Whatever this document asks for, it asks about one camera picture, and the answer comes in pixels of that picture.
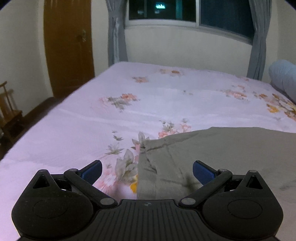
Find grey-green pants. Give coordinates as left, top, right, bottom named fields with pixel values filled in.
left=137, top=128, right=295, bottom=240

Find wooden chair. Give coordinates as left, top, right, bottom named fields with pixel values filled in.
left=1, top=81, right=24, bottom=144

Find pink floral bed sheet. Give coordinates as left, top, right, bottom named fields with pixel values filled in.
left=1, top=62, right=295, bottom=240

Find light blue rolled quilt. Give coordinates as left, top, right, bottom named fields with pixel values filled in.
left=268, top=60, right=296, bottom=103

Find grey left curtain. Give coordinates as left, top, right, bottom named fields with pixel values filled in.
left=106, top=0, right=128, bottom=67

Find grey curtain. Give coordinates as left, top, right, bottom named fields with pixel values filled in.
left=247, top=0, right=272, bottom=81
left=106, top=0, right=128, bottom=67

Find brown wooden door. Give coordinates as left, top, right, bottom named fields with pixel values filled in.
left=44, top=0, right=95, bottom=98

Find dark sliding window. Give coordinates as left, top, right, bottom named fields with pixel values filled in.
left=125, top=0, right=254, bottom=44

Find grey right curtain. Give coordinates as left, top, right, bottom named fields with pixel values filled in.
left=247, top=0, right=272, bottom=81

